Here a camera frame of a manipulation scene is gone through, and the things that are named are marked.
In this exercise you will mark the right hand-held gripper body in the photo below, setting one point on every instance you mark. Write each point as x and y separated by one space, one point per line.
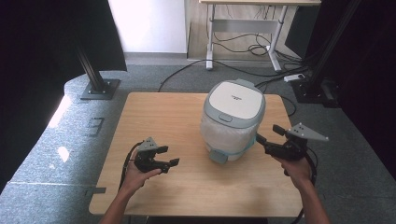
295 147

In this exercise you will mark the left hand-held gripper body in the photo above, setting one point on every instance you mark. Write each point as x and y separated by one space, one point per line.
148 158

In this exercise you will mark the translucent plastic trash bag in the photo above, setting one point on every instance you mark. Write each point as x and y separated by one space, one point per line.
227 137

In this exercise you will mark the white grey lidded trash bin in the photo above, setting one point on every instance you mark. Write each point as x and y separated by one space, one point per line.
235 99

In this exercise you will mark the person's right hand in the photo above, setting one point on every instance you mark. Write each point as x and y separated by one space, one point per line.
297 171

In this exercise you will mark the person's left hand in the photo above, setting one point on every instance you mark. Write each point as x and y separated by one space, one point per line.
135 179

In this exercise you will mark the white power strip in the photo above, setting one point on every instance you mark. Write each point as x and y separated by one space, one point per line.
294 77

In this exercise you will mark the black metal stand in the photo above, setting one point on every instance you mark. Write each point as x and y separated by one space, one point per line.
314 84
96 82

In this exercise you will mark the floor socket cover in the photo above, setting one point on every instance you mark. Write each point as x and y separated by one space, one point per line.
95 126

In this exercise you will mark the black curtain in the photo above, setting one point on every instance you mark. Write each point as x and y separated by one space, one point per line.
370 77
37 46

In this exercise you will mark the white-legged wooden desk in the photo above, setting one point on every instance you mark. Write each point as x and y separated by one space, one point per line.
249 26

